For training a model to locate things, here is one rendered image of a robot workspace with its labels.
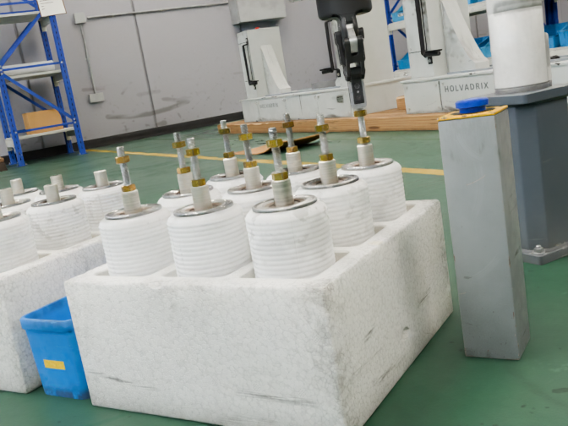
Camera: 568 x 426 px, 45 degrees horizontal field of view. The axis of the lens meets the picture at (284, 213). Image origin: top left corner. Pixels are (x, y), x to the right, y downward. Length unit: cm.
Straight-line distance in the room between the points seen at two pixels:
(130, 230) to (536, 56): 76
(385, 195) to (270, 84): 462
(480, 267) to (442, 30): 302
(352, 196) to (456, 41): 297
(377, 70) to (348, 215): 363
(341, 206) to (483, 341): 25
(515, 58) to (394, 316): 58
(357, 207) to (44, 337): 48
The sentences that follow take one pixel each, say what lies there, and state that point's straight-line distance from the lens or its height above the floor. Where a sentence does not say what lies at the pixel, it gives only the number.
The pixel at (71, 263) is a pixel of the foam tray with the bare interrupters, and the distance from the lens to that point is 114.
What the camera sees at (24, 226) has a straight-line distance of 112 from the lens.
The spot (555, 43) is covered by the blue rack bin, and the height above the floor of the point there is 29.
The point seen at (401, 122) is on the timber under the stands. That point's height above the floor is 4.
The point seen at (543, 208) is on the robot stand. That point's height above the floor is 10.
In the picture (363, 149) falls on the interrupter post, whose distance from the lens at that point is 97.
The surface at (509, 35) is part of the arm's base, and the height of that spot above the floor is 40.
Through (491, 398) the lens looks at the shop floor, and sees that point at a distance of 84.
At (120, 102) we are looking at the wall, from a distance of 743.
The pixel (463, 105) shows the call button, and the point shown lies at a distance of 86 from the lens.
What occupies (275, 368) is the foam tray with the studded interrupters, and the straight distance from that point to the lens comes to 77.
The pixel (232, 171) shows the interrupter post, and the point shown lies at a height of 26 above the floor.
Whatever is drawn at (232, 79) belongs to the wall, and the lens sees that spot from 789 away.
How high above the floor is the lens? 39
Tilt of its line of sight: 11 degrees down
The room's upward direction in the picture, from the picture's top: 9 degrees counter-clockwise
